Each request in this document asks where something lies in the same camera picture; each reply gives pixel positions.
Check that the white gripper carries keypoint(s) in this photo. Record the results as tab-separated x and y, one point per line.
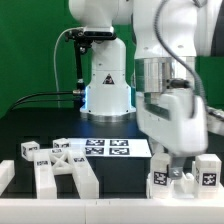
170	124

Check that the white chair seat block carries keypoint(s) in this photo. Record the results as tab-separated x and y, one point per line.
181	188

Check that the white X-frame chair legs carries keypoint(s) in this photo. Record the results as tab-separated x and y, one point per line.
49	163

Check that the small white tagged cube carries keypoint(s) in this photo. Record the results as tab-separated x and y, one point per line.
28	149

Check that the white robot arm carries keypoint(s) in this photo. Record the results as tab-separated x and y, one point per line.
167	34

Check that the small white cube left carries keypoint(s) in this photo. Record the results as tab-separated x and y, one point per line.
61	143

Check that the white left fence bar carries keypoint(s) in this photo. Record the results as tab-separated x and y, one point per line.
7	172

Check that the white fence bar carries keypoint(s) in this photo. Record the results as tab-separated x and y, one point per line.
7	172
111	211

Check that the white front fence bar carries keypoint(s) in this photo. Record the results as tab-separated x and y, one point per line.
111	211

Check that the white flat tagged base plate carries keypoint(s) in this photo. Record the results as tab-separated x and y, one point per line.
99	147

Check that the black camera on stand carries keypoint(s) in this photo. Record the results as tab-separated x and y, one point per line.
83	37

